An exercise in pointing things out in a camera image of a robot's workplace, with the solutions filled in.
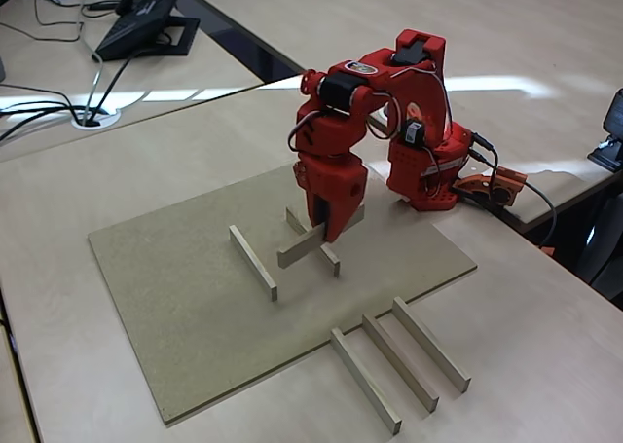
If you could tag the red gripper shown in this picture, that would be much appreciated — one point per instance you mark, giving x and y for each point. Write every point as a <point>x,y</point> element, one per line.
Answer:
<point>336,184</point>

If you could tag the wooden stick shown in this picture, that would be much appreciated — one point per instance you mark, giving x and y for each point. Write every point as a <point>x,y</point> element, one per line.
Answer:
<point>253,263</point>
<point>366,381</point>
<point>400,361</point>
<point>431,344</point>
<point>299,250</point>
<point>297,221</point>

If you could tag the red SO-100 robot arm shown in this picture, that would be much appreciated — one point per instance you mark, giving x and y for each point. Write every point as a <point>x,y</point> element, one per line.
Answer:
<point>414,170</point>

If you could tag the brown MDF board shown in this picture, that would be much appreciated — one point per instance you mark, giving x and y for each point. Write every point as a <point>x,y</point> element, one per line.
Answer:
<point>194,316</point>

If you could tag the small orange plastic part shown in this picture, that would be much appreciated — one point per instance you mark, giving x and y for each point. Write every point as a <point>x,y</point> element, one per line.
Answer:
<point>547,250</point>

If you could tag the black desk phone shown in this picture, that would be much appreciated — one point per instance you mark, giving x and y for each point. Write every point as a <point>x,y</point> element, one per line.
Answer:
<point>136,24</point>

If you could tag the black office chair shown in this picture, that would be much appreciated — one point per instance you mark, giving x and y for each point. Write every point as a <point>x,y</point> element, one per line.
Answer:
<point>606,248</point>

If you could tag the black clamp-mounted stand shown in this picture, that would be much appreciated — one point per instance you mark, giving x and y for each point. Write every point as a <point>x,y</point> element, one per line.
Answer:
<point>614,117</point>

